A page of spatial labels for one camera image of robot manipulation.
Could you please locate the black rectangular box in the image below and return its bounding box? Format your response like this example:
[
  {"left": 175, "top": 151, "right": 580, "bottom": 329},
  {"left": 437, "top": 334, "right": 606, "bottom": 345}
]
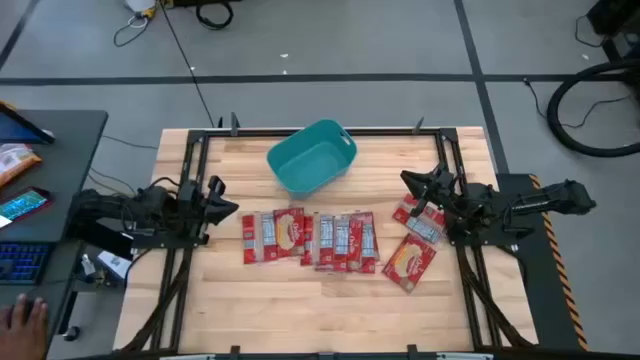
[{"left": 67, "top": 219, "right": 135, "bottom": 260}]

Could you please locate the long black floor cable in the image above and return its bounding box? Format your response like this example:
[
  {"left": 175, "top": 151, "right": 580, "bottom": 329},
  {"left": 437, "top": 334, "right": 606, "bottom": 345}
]
[{"left": 158, "top": 0, "right": 217, "bottom": 129}]

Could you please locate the black hazard striped floor mat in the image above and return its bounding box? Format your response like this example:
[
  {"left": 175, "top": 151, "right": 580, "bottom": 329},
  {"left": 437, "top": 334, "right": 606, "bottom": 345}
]
[{"left": 496, "top": 172, "right": 591, "bottom": 352}]

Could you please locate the red popcorn bag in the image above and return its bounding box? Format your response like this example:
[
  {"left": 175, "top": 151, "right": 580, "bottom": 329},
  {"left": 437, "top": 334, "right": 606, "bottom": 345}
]
[
  {"left": 348, "top": 211, "right": 381, "bottom": 275},
  {"left": 332, "top": 214, "right": 354, "bottom": 274},
  {"left": 391, "top": 193, "right": 447, "bottom": 245},
  {"left": 299, "top": 213, "right": 337, "bottom": 273},
  {"left": 242, "top": 211, "right": 279, "bottom": 265},
  {"left": 381, "top": 232, "right": 438, "bottom": 295},
  {"left": 272, "top": 207, "right": 306, "bottom": 259}
]

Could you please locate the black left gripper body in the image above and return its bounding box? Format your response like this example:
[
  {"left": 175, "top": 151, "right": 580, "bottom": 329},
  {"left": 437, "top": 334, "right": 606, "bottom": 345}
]
[{"left": 177, "top": 174, "right": 227, "bottom": 246}]

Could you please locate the white black cable loop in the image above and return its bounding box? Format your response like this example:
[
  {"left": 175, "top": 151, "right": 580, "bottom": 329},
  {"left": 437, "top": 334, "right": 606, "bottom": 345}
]
[{"left": 112, "top": 13, "right": 151, "bottom": 49}]

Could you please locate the black floor equipment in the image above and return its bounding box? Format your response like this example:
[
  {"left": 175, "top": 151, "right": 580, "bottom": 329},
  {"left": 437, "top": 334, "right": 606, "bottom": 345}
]
[{"left": 585, "top": 0, "right": 640, "bottom": 64}]

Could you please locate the teal plastic basket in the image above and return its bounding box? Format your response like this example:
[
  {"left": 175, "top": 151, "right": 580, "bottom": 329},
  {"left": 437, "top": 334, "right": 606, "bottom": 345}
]
[{"left": 266, "top": 118, "right": 358, "bottom": 200}]

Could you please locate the black aluminium table frame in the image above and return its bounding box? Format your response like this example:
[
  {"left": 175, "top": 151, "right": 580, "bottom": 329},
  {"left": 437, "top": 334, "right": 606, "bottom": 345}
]
[{"left": 112, "top": 112, "right": 539, "bottom": 360}]

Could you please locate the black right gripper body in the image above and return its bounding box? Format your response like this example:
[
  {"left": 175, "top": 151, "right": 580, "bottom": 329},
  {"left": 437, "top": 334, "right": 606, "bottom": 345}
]
[{"left": 410, "top": 162, "right": 469, "bottom": 217}]

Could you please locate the blue backlit keyboard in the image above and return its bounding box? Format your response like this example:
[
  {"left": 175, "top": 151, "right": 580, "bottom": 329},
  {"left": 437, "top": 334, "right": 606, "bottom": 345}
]
[{"left": 0, "top": 241, "right": 55, "bottom": 287}]

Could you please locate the orange snack bag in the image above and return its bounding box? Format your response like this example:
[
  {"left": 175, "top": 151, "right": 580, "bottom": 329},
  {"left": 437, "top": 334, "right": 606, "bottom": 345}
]
[{"left": 0, "top": 143, "right": 43, "bottom": 189}]

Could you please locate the black side desk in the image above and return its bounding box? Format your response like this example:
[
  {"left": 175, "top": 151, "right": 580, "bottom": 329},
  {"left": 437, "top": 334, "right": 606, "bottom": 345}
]
[{"left": 0, "top": 108, "right": 110, "bottom": 360}]

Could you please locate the black framed display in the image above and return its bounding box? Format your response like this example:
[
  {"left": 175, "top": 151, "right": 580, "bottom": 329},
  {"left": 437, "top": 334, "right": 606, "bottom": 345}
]
[{"left": 0, "top": 101, "right": 56, "bottom": 146}]

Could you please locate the white floor device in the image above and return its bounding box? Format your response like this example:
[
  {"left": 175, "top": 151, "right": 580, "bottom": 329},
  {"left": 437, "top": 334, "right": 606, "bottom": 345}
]
[{"left": 123, "top": 0, "right": 157, "bottom": 15}]

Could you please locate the person's hand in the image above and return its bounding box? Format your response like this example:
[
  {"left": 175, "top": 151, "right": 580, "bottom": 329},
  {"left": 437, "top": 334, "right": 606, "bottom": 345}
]
[{"left": 0, "top": 293, "right": 50, "bottom": 360}]

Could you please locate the large black hose ring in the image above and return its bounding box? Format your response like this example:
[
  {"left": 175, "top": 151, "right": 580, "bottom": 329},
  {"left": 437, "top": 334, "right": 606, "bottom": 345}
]
[{"left": 546, "top": 58, "right": 640, "bottom": 159}]

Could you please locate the white labelled box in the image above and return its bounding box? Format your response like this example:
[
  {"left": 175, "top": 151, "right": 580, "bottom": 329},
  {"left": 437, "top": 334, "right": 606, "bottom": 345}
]
[{"left": 96, "top": 249, "right": 133, "bottom": 281}]

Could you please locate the thin black floor cable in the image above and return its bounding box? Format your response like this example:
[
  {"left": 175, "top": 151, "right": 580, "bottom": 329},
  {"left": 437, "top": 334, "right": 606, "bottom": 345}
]
[
  {"left": 102, "top": 133, "right": 160, "bottom": 151},
  {"left": 88, "top": 166, "right": 139, "bottom": 196},
  {"left": 573, "top": 13, "right": 609, "bottom": 50},
  {"left": 523, "top": 77, "right": 632, "bottom": 130}
]

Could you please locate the coiled black cable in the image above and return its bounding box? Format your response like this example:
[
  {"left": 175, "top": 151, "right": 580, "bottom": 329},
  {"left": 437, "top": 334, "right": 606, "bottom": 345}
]
[{"left": 194, "top": 0, "right": 235, "bottom": 31}]

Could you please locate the smartphone in red case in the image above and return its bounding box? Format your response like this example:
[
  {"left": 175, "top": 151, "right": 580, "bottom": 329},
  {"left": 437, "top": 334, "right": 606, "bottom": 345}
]
[{"left": 0, "top": 186, "right": 55, "bottom": 230}]

